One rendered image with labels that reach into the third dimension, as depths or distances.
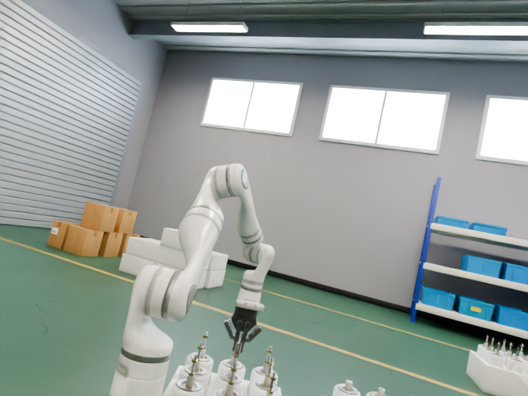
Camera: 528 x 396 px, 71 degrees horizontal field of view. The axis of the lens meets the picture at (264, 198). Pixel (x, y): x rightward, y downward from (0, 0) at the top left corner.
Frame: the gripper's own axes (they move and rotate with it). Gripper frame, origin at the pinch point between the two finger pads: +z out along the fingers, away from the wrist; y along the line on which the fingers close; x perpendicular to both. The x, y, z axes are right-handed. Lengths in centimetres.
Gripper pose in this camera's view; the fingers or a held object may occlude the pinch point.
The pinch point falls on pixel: (237, 347)
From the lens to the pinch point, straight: 130.8
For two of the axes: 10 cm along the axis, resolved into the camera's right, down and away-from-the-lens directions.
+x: 1.2, -0.6, -9.9
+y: -9.7, -2.3, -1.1
